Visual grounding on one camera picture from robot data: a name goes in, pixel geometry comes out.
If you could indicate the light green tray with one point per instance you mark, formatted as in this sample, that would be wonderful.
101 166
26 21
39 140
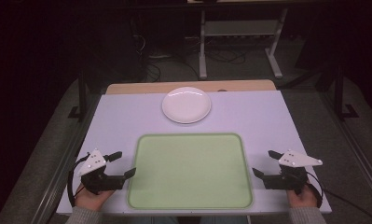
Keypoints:
190 172

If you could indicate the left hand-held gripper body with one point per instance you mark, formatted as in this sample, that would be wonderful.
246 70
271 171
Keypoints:
95 182

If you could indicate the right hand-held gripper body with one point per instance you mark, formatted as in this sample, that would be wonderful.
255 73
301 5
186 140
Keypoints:
291 180

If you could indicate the black metal stand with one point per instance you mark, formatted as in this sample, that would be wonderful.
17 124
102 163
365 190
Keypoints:
82 93
339 93

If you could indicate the white metal desk frame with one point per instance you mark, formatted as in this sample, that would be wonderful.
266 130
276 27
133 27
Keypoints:
241 28

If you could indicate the white round plate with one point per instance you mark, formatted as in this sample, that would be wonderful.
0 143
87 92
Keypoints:
186 105

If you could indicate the person's right hand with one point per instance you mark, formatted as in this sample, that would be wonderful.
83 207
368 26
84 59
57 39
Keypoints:
303 200

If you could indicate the person's left hand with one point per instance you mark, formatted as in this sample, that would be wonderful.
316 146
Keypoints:
90 200

